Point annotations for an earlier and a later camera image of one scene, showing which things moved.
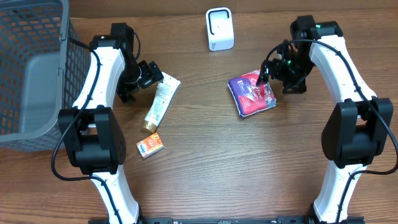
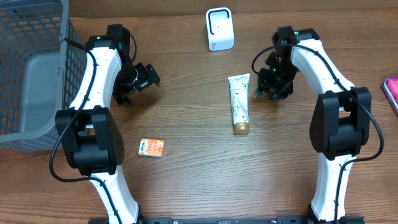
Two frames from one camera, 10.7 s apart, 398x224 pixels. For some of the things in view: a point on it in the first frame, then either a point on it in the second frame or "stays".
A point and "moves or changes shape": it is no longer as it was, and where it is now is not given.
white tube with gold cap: x=166 y=88 → x=239 y=87
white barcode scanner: x=219 y=28 stays
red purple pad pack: x=250 y=98 → x=390 y=86
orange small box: x=150 y=145 moves or changes shape
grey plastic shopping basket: x=45 y=68 stays
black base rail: x=204 y=219 stays
